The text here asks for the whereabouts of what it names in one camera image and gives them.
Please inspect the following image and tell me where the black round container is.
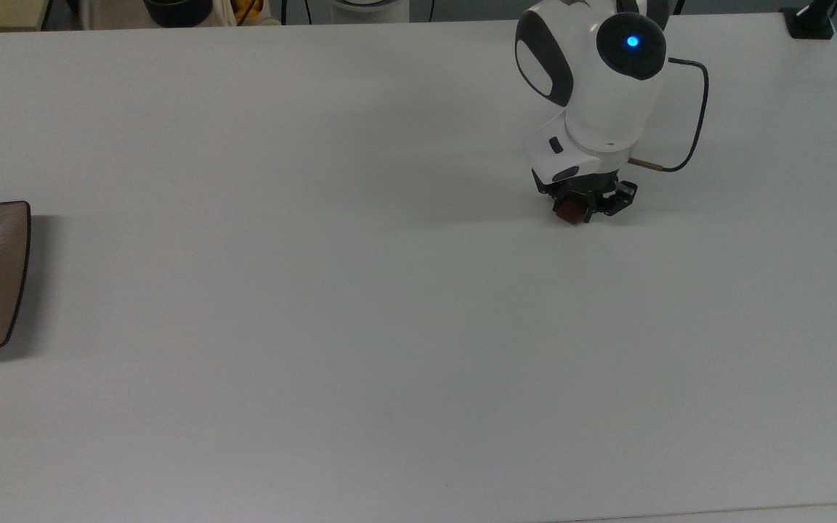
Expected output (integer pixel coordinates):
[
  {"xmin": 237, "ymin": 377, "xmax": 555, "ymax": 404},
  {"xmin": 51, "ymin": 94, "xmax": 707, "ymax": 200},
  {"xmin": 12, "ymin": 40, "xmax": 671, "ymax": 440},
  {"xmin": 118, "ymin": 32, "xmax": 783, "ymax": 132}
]
[{"xmin": 144, "ymin": 0, "xmax": 214, "ymax": 28}]

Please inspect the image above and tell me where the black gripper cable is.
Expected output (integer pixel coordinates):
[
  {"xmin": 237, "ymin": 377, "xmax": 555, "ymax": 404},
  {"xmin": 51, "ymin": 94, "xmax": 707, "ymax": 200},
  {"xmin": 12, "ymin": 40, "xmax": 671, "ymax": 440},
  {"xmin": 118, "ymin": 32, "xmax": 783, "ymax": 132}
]
[{"xmin": 629, "ymin": 57, "xmax": 711, "ymax": 174}]

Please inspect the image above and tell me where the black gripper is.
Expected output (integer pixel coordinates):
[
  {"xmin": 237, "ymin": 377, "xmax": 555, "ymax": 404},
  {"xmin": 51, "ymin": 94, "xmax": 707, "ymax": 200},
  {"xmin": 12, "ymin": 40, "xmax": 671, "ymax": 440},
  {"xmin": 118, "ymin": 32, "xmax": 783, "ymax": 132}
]
[{"xmin": 533, "ymin": 169, "xmax": 639, "ymax": 223}]

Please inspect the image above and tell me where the small red-brown round food item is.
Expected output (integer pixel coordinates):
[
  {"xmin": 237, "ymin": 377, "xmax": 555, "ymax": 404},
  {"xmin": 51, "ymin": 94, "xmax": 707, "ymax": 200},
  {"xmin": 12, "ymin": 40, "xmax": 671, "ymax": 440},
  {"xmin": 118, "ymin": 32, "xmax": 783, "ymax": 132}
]
[{"xmin": 553, "ymin": 200, "xmax": 588, "ymax": 226}]

